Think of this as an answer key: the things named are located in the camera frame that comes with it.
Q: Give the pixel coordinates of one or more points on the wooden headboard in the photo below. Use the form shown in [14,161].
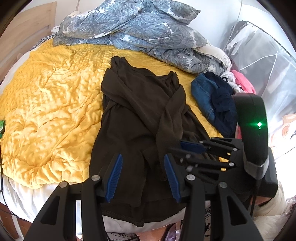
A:
[24,31]

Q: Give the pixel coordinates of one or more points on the black microphone device with cable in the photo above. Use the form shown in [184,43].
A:
[2,127]

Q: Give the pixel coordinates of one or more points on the blue denim jeans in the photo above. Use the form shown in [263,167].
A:
[214,98]

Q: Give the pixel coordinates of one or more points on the cream floral pillow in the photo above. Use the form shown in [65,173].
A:
[217,53]

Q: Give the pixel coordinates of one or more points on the pink garment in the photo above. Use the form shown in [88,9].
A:
[240,84]

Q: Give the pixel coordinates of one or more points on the cream sleeve right forearm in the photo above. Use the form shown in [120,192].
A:
[270,218]

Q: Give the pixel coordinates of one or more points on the white bed sheet mattress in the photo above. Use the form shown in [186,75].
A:
[26,204]

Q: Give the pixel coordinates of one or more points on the bear print net curtain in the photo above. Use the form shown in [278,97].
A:
[283,139]

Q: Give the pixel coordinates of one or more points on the black white patterned garment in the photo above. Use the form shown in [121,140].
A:
[229,77]

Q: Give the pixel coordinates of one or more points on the white mosquito net tent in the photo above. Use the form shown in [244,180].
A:
[260,50]

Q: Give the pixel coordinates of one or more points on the dark olive long-sleeve shirt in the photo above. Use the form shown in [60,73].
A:
[143,115]

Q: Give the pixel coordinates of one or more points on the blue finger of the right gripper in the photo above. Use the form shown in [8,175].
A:
[193,147]

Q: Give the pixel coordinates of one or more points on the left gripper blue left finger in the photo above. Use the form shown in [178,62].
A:
[57,218]

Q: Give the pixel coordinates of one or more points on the yellow dotted plush blanket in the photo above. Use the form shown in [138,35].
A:
[52,106]

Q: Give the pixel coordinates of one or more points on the blue grey floral duvet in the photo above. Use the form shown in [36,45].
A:
[157,28]

